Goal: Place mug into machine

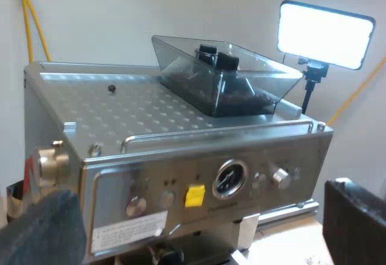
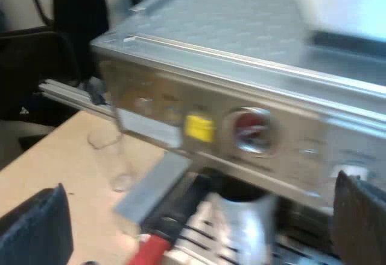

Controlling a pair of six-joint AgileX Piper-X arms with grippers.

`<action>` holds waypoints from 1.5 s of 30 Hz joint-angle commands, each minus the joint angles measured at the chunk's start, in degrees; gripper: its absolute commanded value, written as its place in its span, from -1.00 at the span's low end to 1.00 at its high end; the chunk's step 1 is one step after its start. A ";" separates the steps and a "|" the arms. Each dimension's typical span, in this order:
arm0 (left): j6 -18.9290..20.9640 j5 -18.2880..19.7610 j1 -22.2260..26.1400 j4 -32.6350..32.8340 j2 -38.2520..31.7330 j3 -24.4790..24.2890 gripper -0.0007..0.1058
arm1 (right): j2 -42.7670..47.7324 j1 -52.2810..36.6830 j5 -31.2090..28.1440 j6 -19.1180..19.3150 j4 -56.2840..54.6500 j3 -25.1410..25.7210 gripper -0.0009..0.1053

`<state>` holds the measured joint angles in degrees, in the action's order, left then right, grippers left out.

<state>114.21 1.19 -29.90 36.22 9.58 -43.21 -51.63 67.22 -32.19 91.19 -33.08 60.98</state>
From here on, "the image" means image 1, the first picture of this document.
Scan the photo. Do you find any steel espresso machine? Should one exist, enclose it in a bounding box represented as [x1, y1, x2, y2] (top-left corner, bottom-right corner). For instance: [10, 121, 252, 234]
[23, 61, 334, 265]

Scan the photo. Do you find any clear bean box with dark lid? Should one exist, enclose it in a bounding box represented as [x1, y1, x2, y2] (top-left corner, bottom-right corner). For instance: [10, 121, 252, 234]
[151, 34, 303, 118]

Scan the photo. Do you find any aluminium rail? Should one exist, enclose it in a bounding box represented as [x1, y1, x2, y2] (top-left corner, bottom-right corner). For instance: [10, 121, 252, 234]
[258, 200, 320, 227]

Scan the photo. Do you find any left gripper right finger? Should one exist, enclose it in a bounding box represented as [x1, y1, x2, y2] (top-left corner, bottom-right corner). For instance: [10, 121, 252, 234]
[322, 178, 386, 265]

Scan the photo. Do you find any metal block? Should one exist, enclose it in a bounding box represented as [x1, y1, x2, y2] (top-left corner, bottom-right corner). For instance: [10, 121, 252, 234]
[233, 212, 261, 251]

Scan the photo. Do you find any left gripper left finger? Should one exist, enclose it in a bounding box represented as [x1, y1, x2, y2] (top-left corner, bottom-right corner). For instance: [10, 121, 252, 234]
[0, 188, 88, 265]

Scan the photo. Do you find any yellow cable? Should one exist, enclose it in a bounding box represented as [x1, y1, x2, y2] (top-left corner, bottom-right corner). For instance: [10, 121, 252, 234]
[25, 0, 52, 63]
[327, 64, 386, 127]
[17, 0, 34, 63]

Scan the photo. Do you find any black tripod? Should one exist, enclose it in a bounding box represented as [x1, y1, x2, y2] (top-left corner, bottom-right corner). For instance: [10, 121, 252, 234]
[297, 56, 329, 115]

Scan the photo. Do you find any bright rectangular light panel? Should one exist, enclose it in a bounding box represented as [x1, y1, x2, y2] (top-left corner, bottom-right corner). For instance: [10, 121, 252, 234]
[276, 0, 376, 71]

